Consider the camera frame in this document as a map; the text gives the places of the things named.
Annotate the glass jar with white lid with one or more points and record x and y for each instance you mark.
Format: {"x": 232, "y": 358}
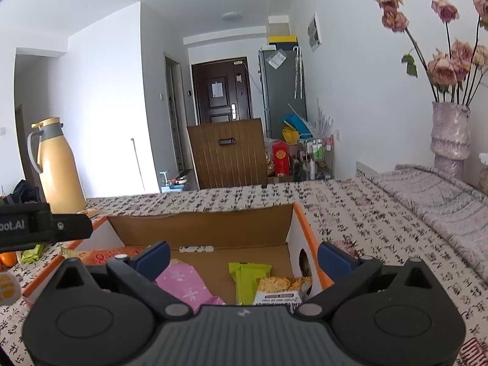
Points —
{"x": 483, "y": 175}

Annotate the red orange snack packet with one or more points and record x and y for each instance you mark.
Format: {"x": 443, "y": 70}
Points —
{"x": 110, "y": 255}

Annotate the white radiator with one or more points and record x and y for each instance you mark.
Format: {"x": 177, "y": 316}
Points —
{"x": 366, "y": 169}

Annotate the red gift box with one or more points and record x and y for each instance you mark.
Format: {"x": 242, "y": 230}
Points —
{"x": 281, "y": 160}

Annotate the black bag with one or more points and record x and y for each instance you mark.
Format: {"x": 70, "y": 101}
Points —
{"x": 28, "y": 192}

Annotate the folded pink grey blanket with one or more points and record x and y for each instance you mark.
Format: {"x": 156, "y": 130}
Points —
{"x": 438, "y": 206}

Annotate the yellow thermos jug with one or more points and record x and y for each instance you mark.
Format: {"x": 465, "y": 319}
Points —
{"x": 61, "y": 175}

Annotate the orange white snack packet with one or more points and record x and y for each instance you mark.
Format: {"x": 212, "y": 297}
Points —
{"x": 282, "y": 288}

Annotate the orange container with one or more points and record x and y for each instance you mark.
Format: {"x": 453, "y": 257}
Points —
{"x": 7, "y": 259}

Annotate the grey refrigerator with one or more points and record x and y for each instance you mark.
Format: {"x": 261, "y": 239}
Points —
{"x": 282, "y": 91}

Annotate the pink snack packet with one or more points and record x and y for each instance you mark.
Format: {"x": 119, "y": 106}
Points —
{"x": 183, "y": 286}

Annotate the yellow white packet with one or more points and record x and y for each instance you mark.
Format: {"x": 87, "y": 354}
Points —
{"x": 9, "y": 289}

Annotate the clear umbrella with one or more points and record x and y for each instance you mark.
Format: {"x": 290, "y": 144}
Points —
{"x": 299, "y": 72}

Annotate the white paper notice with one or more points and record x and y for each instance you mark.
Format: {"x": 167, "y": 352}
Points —
{"x": 217, "y": 89}

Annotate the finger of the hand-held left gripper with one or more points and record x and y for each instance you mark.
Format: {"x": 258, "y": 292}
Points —
{"x": 70, "y": 227}

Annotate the wooden chair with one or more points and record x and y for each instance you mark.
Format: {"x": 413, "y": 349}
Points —
{"x": 228, "y": 160}

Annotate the orange red cardboard box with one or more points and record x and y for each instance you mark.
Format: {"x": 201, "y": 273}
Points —
{"x": 209, "y": 225}

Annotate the dark brown door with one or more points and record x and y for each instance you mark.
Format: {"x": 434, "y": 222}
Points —
{"x": 204, "y": 99}

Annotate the yellow box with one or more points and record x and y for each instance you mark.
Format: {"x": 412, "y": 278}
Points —
{"x": 283, "y": 39}

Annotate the lime green packet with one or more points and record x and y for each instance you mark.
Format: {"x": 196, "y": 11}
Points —
{"x": 32, "y": 253}

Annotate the dried pink roses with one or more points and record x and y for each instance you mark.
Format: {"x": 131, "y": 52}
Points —
{"x": 444, "y": 70}

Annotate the pink glitter vase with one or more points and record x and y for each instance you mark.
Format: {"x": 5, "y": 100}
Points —
{"x": 450, "y": 137}

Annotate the white electrical panel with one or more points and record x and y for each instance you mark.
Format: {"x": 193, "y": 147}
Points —
{"x": 314, "y": 32}

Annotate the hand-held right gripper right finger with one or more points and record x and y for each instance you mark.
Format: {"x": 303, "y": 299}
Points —
{"x": 332, "y": 257}

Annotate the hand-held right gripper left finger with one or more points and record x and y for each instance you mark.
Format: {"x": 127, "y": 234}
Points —
{"x": 152, "y": 254}

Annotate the clear plastic pouch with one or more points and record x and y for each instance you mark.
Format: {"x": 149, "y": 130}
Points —
{"x": 276, "y": 59}

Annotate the small brown snack packet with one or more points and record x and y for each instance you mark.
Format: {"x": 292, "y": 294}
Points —
{"x": 88, "y": 211}

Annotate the round ceiling lamp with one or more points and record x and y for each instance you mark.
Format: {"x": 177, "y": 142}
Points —
{"x": 231, "y": 16}

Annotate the pale dried grass bunch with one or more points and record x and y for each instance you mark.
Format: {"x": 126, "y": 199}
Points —
{"x": 325, "y": 120}

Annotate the green snack packet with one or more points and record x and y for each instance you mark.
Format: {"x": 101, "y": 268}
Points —
{"x": 246, "y": 284}

